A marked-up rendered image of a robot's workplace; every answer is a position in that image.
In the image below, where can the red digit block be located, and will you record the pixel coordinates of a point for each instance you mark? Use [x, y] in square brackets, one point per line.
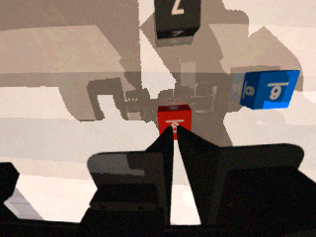
[173, 116]

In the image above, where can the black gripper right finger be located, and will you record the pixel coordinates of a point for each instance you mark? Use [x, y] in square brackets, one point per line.
[207, 164]

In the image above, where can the black block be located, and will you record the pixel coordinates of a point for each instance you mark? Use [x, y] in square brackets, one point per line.
[176, 18]

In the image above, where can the blue digit block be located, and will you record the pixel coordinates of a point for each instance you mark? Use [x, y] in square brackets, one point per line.
[268, 89]

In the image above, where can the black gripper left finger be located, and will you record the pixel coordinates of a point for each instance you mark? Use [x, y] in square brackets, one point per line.
[154, 165]

